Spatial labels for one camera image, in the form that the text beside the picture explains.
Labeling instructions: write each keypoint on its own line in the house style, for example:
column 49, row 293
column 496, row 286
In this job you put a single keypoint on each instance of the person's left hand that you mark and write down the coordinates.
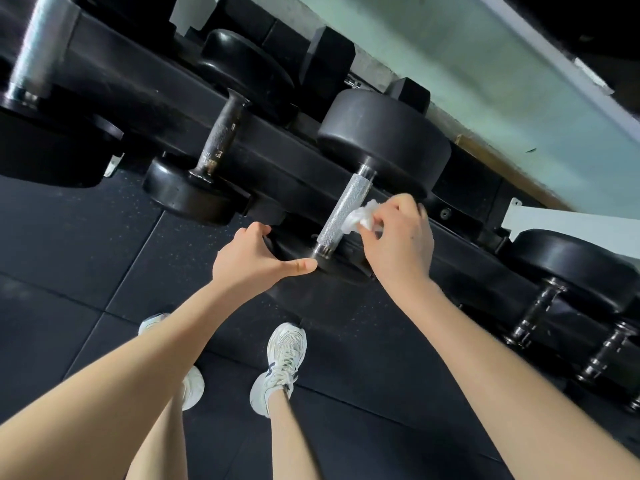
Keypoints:
column 245, row 269

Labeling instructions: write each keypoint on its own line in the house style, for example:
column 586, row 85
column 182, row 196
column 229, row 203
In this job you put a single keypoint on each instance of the person's right hand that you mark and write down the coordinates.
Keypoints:
column 405, row 249

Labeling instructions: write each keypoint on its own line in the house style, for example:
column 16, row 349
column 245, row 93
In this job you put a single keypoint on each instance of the white wet wipe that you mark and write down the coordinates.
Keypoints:
column 360, row 217

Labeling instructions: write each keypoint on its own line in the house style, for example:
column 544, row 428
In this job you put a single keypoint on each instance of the large black dumbbell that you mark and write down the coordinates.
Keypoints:
column 385, row 129

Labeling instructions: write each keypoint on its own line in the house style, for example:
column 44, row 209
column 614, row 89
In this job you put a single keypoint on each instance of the heavy black dumbbell black grip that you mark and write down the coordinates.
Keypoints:
column 605, row 352
column 575, row 264

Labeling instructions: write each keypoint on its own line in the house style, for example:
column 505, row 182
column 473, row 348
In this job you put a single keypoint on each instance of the person's left forearm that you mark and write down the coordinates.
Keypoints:
column 110, row 389

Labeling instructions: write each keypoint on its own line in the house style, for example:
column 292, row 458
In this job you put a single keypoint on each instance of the person's right forearm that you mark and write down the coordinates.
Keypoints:
column 510, row 389

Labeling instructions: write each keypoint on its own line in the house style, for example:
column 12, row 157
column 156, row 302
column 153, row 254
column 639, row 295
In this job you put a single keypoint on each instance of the person's right white sneaker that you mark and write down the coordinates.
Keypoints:
column 282, row 359

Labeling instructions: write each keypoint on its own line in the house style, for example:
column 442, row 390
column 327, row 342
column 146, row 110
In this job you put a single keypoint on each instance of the person's white sneaker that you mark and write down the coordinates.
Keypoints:
column 282, row 359
column 195, row 389

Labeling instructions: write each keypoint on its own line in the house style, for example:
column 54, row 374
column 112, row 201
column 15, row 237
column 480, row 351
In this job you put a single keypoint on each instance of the person's left white sneaker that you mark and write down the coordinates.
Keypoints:
column 195, row 389

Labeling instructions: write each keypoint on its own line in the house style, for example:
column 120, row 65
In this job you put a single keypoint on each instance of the person's right leg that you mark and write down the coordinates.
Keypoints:
column 292, row 439

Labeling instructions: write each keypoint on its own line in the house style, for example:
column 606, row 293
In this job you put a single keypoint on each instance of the black dumbbell rack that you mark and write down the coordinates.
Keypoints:
column 150, row 94

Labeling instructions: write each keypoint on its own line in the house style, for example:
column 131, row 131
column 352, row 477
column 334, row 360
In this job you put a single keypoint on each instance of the black hex dumbbell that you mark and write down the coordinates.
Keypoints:
column 327, row 54

